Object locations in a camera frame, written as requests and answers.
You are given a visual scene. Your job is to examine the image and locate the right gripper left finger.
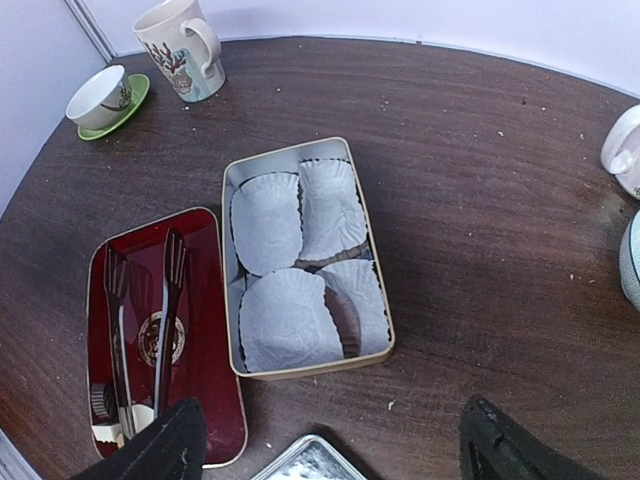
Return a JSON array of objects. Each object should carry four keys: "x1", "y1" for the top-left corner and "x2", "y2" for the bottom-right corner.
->
[{"x1": 74, "y1": 398, "x2": 207, "y2": 479}]

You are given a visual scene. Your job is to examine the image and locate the beige illustrated tin lid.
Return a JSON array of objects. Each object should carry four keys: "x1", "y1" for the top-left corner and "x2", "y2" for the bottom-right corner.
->
[{"x1": 251, "y1": 434, "x2": 367, "y2": 480}]

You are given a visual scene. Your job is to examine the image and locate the dark chocolate piece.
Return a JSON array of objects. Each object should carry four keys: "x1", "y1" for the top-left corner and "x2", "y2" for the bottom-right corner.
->
[{"x1": 90, "y1": 383, "x2": 117, "y2": 420}]

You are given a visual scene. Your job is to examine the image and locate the black tongs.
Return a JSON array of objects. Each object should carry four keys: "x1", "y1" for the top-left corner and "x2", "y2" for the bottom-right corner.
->
[{"x1": 103, "y1": 227, "x2": 187, "y2": 441}]

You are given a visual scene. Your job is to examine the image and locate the white teacup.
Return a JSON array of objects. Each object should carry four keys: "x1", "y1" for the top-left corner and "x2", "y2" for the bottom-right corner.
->
[{"x1": 65, "y1": 65, "x2": 132, "y2": 130}]

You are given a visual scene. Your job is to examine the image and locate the tall floral beige mug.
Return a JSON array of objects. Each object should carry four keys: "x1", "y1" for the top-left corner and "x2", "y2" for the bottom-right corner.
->
[{"x1": 133, "y1": 0, "x2": 226, "y2": 103}]

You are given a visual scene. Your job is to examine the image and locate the beige chocolate tin box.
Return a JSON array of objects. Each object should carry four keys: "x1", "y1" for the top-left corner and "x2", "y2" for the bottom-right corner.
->
[{"x1": 222, "y1": 137, "x2": 396, "y2": 381}]

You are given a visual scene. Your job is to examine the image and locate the green saucer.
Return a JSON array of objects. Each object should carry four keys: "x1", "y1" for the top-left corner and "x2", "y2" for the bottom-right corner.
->
[{"x1": 77, "y1": 73, "x2": 151, "y2": 141}]

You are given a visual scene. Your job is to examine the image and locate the white round chocolate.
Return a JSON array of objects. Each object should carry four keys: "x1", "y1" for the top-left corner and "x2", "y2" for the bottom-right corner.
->
[{"x1": 131, "y1": 404, "x2": 155, "y2": 433}]

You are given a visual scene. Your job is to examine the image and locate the white paper cup liner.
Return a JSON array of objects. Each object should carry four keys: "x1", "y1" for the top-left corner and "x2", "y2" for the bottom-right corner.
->
[
  {"x1": 239, "y1": 268, "x2": 344, "y2": 373},
  {"x1": 299, "y1": 159, "x2": 367, "y2": 261},
  {"x1": 318, "y1": 259, "x2": 390, "y2": 355},
  {"x1": 231, "y1": 172, "x2": 303, "y2": 276}
]

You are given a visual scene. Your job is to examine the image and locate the pale blue bowl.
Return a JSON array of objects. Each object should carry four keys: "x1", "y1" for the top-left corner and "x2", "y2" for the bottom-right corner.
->
[{"x1": 619, "y1": 212, "x2": 639, "y2": 309}]

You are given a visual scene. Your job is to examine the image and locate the dark red lacquer tray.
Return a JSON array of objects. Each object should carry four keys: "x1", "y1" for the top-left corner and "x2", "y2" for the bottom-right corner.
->
[{"x1": 86, "y1": 207, "x2": 248, "y2": 469}]

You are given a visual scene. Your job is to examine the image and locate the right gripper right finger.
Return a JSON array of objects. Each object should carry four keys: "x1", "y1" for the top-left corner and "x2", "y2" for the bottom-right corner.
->
[{"x1": 459, "y1": 395, "x2": 602, "y2": 480}]

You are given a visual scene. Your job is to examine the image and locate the white mug yellow interior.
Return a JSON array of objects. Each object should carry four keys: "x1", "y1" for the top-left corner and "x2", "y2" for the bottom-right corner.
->
[{"x1": 600, "y1": 105, "x2": 640, "y2": 199}]

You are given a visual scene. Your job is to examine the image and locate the left aluminium frame post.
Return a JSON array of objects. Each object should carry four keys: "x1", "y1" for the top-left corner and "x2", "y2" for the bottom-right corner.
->
[{"x1": 63, "y1": 0, "x2": 118, "y2": 63}]

